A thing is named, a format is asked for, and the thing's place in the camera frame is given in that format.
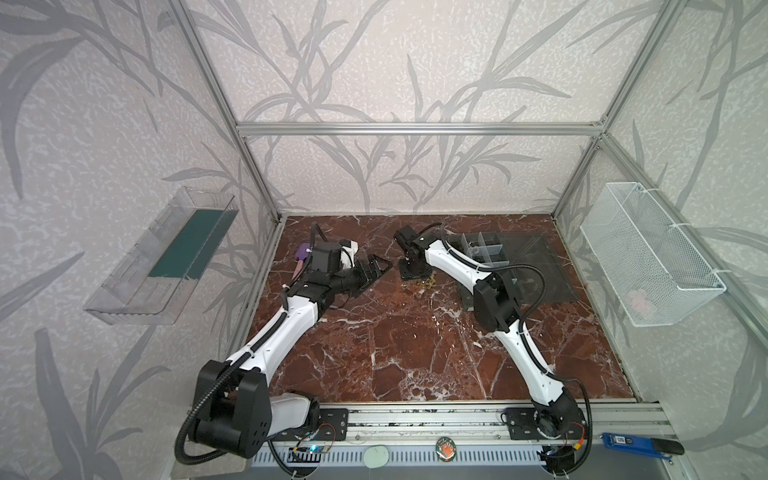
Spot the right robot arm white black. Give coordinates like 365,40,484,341
395,227,579,439

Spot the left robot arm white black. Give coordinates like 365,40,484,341
174,254,393,465

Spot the purple pink spatula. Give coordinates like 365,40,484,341
292,242,312,280

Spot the clear compartment organizer box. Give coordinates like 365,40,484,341
455,230,580,313

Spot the round red sticker button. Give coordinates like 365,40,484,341
435,436,457,463

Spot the blue black handheld tool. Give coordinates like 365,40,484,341
600,433,685,459

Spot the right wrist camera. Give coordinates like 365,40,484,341
394,226,423,257

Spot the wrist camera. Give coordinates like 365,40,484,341
310,239,358,274
394,226,423,257

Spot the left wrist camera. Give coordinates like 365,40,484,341
310,239,358,274

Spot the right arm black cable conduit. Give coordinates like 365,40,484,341
413,221,593,469

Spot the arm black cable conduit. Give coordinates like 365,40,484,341
174,311,289,466
413,221,593,469

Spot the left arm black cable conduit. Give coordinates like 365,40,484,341
174,311,289,466

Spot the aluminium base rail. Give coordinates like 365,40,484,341
173,401,679,469

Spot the clear wall tray green mat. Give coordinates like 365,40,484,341
84,187,239,325

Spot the white wire mesh basket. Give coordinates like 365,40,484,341
580,182,727,328

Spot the aluminium frame post left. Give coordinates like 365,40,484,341
169,0,281,222

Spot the aluminium frame post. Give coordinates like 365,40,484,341
169,0,281,222
551,0,686,219

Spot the aluminium frame post right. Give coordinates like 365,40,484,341
551,0,686,219

